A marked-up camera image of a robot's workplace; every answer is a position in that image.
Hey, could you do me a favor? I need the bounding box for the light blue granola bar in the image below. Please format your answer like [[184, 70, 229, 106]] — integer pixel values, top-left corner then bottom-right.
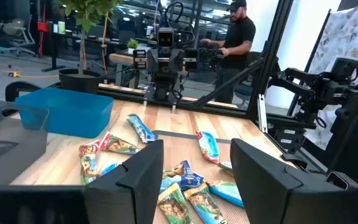
[[206, 180, 245, 208], [159, 170, 183, 194]]

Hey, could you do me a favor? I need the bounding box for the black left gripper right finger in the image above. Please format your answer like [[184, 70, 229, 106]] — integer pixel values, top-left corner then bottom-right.
[[230, 138, 358, 224]]

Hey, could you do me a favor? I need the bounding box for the black equipment on stand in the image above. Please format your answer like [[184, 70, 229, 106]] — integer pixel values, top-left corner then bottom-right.
[[197, 43, 226, 63]]

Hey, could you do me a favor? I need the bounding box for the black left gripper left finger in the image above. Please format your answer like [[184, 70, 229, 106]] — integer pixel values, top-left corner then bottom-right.
[[82, 139, 165, 224]]

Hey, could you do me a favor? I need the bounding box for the tan silicone mat grey border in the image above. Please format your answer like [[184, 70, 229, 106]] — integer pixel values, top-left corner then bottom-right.
[[152, 129, 251, 224]]

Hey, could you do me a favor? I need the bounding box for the blue plastic bin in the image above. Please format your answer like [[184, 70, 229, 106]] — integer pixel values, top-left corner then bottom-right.
[[14, 87, 115, 139]]

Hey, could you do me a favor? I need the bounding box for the grey translucent plastic bin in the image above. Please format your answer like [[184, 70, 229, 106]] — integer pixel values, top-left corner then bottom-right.
[[0, 98, 50, 186]]

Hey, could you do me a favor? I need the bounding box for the person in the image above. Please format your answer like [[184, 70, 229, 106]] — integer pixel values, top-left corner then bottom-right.
[[200, 0, 257, 105]]

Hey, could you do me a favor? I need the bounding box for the orange green granola bar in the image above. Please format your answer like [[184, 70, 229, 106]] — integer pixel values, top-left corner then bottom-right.
[[183, 182, 231, 224]]

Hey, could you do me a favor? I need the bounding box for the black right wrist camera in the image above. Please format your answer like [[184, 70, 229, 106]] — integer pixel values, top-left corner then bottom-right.
[[157, 27, 176, 49]]

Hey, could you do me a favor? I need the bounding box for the white patterned cloth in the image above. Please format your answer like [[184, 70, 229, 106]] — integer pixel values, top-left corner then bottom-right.
[[303, 0, 358, 151]]

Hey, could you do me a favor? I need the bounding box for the green and red granola bar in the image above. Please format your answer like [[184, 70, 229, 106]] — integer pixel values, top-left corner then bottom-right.
[[99, 131, 141, 156]]

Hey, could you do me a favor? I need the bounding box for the small potted green plant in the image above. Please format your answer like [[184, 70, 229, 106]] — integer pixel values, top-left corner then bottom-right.
[[126, 38, 139, 55]]

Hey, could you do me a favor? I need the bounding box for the potted tree in black pot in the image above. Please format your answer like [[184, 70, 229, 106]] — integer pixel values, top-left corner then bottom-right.
[[55, 0, 124, 95]]

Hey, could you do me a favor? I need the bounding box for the wooden desk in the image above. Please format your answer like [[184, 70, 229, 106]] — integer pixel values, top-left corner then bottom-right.
[[109, 52, 155, 90]]

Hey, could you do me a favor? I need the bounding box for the grey office chair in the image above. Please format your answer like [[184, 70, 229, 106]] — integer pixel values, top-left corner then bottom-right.
[[0, 17, 37, 58]]

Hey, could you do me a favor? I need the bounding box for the dark blue granola bar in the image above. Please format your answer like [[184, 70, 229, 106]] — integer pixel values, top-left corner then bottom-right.
[[170, 159, 205, 191]]

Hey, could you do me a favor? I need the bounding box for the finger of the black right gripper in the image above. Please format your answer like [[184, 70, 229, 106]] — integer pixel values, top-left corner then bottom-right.
[[132, 49, 148, 70], [184, 48, 200, 72]]

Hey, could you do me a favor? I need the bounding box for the blue oatmeal raisin granola bar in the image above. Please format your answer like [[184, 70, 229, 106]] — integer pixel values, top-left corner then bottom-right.
[[126, 113, 158, 144]]

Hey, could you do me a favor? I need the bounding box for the white blue red granola bar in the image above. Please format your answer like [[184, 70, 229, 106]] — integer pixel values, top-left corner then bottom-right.
[[196, 130, 221, 164]]

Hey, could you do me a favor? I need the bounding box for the red yellow green granola bar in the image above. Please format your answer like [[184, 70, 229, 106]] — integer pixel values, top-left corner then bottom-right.
[[78, 139, 101, 186]]

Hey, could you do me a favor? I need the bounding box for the yellow floor cable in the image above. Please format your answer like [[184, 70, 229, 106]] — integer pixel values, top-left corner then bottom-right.
[[0, 63, 60, 79]]

